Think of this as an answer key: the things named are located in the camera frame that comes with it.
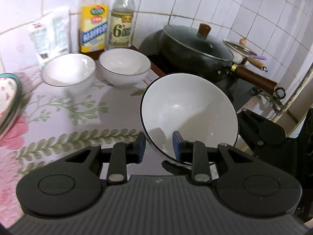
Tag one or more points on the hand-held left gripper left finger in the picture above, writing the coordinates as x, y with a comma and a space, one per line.
139, 148

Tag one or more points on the yellow label oil bottle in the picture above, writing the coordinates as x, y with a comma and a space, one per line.
94, 29

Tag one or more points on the rusty metal pipe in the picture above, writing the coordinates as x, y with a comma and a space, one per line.
293, 95

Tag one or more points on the white bowl with dark rim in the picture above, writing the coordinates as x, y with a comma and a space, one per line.
69, 69
190, 112
124, 64

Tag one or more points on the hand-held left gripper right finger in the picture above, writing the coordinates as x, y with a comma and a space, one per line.
176, 146

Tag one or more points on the small glass pot lid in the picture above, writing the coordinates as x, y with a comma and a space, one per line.
240, 47

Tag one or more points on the black pot lid wooden knob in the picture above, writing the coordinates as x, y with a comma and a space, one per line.
195, 41

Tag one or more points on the black cooking pot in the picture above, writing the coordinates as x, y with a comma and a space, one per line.
195, 61

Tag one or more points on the teal fried egg plate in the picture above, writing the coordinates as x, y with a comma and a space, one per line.
17, 88

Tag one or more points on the rabbit print plate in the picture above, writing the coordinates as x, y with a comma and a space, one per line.
6, 98

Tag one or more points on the clear vinegar bottle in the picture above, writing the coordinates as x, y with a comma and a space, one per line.
121, 27

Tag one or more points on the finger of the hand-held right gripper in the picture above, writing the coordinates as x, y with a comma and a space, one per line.
176, 167

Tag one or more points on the white salt bag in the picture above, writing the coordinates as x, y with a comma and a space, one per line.
40, 41
60, 31

